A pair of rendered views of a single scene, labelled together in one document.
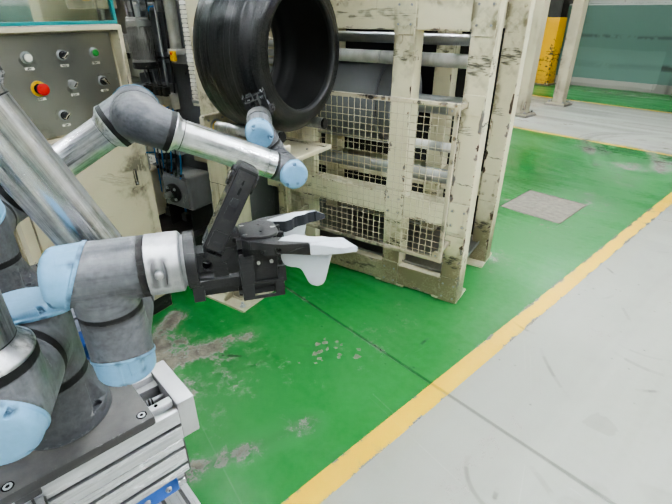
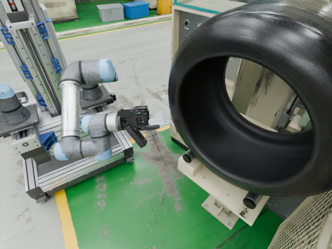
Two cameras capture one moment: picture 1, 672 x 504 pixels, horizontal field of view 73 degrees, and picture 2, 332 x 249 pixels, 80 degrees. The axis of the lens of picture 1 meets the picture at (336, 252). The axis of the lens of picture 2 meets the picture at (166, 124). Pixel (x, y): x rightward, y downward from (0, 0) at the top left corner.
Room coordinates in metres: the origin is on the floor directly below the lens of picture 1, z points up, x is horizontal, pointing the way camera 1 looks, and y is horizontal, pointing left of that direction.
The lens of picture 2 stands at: (1.69, -0.33, 1.57)
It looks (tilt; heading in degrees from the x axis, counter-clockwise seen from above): 43 degrees down; 101
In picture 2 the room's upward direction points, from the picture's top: straight up
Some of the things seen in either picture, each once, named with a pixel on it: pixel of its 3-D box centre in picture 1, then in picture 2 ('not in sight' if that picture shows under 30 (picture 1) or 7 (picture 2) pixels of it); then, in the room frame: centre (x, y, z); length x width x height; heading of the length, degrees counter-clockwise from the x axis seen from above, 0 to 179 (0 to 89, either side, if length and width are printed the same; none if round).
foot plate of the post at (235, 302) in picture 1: (241, 289); (225, 204); (2.01, 0.50, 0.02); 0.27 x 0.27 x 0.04; 57
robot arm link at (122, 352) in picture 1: (121, 331); not in sight; (0.48, 0.28, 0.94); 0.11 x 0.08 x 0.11; 17
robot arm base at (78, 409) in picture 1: (54, 390); (14, 111); (0.54, 0.46, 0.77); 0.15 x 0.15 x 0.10
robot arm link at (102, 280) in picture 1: (99, 274); not in sight; (0.46, 0.28, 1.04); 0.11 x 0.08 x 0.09; 107
